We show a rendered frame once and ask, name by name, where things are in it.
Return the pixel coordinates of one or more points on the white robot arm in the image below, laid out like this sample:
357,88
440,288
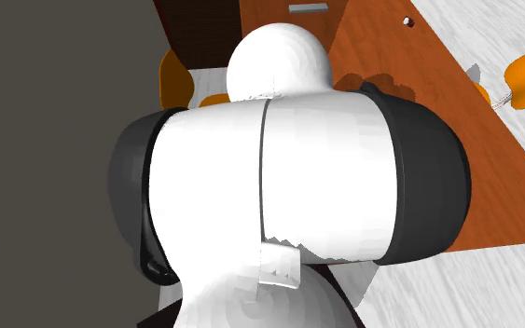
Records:
316,168

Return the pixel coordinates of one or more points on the brown wooden furniture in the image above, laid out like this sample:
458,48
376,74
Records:
480,163

